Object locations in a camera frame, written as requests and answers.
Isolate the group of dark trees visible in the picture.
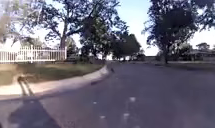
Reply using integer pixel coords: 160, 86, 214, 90
109, 33, 146, 62

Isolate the grey asphalt road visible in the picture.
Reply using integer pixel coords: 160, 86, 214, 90
0, 61, 215, 128

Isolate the pale concrete kerb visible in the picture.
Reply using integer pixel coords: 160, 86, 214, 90
0, 63, 111, 101

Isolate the large branching tree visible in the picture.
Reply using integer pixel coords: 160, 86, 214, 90
14, 0, 129, 62

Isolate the large dark tree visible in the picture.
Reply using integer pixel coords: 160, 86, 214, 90
143, 0, 215, 65

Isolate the white picket fence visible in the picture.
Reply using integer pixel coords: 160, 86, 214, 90
0, 45, 68, 65

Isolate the low building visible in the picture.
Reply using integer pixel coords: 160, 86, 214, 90
181, 49, 215, 62

